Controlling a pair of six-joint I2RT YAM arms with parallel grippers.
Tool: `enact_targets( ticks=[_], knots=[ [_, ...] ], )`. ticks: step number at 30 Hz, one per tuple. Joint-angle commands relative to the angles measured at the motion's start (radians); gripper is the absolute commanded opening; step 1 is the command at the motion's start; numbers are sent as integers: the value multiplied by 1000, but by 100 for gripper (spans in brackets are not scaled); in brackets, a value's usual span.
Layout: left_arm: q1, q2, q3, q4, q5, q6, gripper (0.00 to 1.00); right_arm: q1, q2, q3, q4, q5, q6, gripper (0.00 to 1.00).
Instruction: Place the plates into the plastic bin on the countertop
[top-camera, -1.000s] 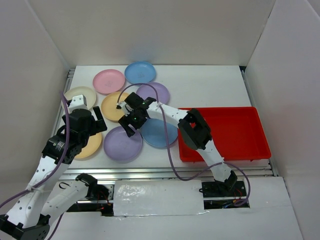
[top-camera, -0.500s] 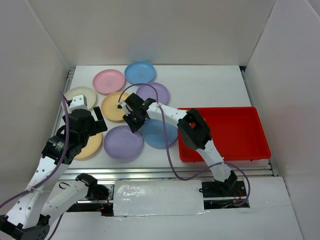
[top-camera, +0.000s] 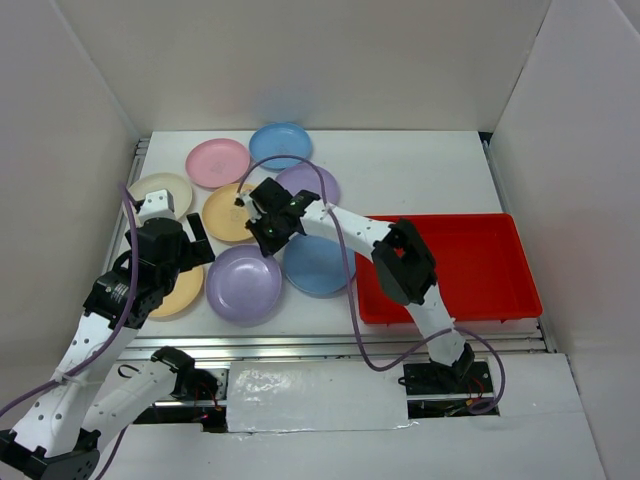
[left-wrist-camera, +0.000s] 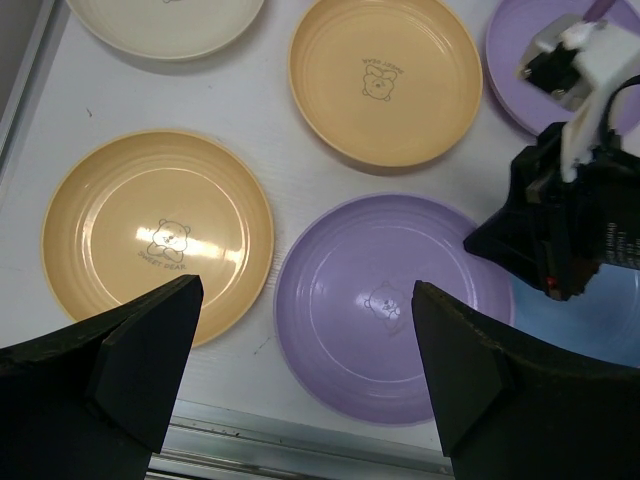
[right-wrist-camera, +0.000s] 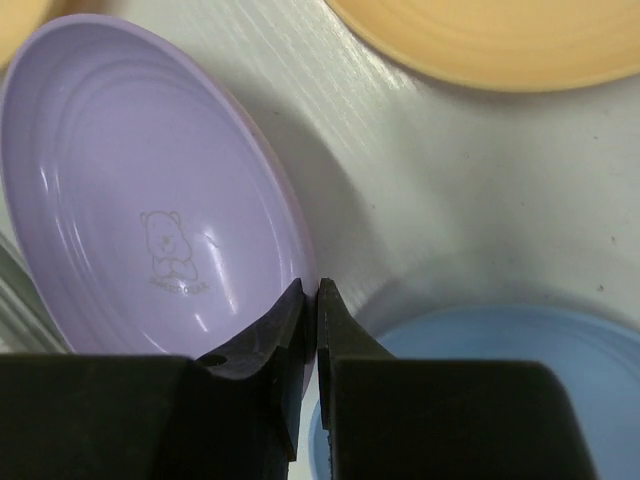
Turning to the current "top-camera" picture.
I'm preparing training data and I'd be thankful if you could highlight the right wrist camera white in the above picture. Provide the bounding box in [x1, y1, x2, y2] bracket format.
[234, 191, 263, 223]

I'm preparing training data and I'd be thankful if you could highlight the white foam block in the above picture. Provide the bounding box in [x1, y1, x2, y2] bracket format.
[226, 360, 409, 433]

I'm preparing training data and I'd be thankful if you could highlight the purple plate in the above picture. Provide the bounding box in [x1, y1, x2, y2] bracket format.
[205, 245, 282, 328]
[275, 164, 341, 204]

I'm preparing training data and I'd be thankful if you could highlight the yellow plate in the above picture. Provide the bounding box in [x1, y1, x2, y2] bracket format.
[201, 183, 253, 243]
[150, 266, 205, 319]

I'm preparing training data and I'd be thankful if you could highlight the pink plate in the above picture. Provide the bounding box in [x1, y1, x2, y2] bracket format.
[185, 138, 251, 189]

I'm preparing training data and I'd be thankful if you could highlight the purple cable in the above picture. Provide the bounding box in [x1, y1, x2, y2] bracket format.
[0, 180, 144, 480]
[235, 153, 507, 415]

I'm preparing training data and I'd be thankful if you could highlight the blue plate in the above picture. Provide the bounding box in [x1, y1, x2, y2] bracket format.
[248, 122, 313, 171]
[283, 235, 356, 297]

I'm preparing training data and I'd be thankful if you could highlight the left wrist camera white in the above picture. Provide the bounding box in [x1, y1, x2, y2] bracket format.
[133, 189, 176, 224]

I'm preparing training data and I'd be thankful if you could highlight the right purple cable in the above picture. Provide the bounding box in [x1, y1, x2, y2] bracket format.
[235, 153, 507, 415]

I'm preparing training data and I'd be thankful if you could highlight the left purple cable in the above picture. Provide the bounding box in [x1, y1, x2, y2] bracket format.
[0, 180, 144, 480]

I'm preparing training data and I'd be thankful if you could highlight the red plastic bin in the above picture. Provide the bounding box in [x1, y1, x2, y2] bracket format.
[356, 213, 543, 324]

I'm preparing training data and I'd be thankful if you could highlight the cream white plate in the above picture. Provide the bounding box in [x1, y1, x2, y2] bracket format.
[128, 173, 193, 227]

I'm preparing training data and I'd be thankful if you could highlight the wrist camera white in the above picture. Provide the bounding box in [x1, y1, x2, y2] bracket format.
[234, 191, 263, 223]
[133, 189, 176, 224]

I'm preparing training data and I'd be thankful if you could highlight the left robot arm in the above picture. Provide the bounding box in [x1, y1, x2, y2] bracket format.
[1, 213, 217, 479]

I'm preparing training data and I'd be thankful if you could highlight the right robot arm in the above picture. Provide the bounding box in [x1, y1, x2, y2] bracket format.
[235, 178, 475, 392]

